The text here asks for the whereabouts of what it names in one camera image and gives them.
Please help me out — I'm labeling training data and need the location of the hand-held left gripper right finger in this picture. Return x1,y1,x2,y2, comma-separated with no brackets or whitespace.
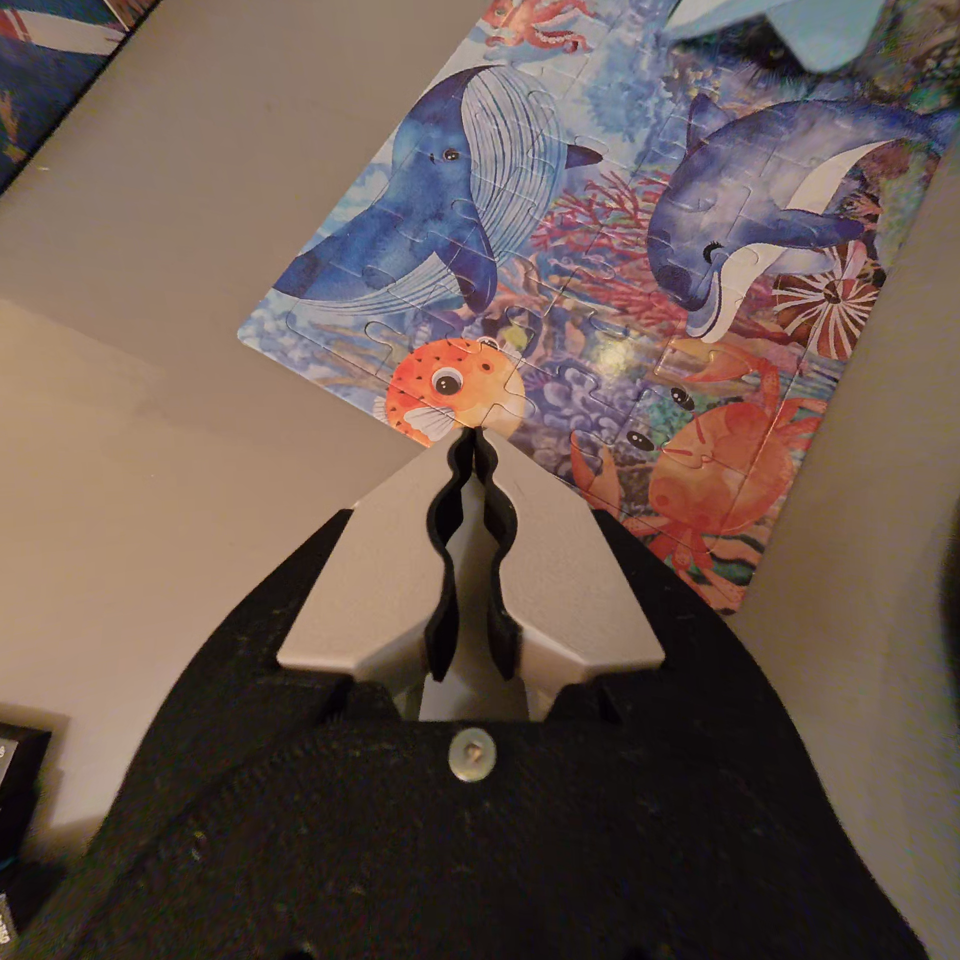
477,429,668,711

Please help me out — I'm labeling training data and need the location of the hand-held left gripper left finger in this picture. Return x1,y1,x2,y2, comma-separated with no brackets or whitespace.
274,427,477,708

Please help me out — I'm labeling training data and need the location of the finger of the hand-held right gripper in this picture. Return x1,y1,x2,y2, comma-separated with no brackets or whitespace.
663,0,777,40
768,0,888,74

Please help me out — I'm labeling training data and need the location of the assembled sea jigsaw puzzle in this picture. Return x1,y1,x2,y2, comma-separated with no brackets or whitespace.
236,0,960,618

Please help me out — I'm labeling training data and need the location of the black battery pack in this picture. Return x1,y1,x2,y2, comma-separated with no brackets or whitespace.
0,721,55,950

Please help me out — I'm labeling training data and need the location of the illustrated puzzle box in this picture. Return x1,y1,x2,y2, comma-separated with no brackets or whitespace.
0,0,164,198

